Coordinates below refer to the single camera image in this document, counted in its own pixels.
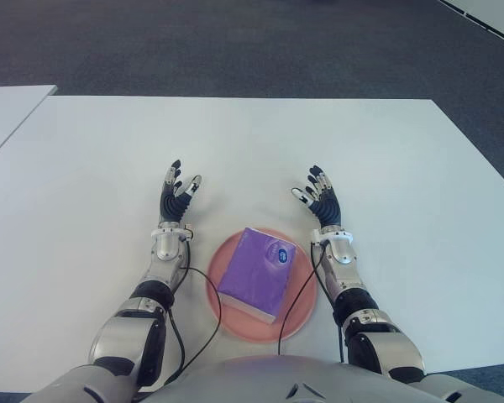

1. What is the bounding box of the neighbouring white table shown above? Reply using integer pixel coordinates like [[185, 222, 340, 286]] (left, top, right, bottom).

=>
[[0, 85, 58, 165]]

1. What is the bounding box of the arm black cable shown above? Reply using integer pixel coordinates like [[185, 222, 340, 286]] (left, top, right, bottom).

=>
[[167, 234, 223, 374], [276, 241, 346, 364]]

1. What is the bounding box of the round pink plate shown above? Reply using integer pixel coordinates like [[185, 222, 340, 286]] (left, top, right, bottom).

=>
[[205, 226, 319, 343]]

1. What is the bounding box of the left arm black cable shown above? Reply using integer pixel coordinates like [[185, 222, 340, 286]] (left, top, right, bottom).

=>
[[167, 234, 223, 374]]

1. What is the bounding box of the grey robot torso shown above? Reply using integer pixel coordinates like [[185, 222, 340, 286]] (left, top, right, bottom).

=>
[[24, 354, 504, 403]]

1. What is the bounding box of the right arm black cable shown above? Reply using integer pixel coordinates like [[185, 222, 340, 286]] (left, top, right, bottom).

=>
[[276, 241, 346, 364]]

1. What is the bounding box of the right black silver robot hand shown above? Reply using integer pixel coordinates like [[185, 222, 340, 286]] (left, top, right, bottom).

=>
[[291, 165, 344, 230]]

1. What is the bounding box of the purple tissue paper pack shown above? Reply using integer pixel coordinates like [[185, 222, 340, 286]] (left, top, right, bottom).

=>
[[217, 227, 297, 325]]

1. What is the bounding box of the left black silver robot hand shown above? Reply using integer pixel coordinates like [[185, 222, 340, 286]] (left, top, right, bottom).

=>
[[158, 159, 203, 228]]

